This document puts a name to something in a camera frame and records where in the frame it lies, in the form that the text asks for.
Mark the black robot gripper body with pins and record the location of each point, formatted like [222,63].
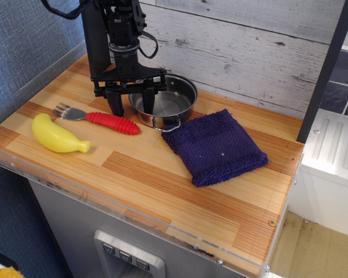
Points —
[129,77]

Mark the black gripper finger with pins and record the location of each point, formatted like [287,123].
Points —
[148,98]
[115,102]

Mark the red handled toy fork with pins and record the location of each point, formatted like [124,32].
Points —
[117,123]

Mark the small stainless steel pot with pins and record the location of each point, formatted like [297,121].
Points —
[172,107]

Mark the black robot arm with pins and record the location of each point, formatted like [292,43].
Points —
[124,23]

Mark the dark blue folded napkin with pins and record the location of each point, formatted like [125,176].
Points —
[215,148]

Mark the yellow plastic toy banana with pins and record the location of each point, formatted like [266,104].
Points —
[55,137]

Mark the silver toy dispenser panel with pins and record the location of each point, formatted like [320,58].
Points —
[121,259]

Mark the white ribbed drainboard counter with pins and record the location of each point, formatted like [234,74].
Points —
[326,148]

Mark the yellow object bottom left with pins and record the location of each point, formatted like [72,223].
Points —
[10,273]

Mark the dark left vertical post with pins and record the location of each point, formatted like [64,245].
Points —
[96,39]

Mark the dark vertical post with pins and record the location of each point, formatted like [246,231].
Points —
[96,39]
[325,74]

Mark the dark right vertical post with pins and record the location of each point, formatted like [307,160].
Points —
[325,74]

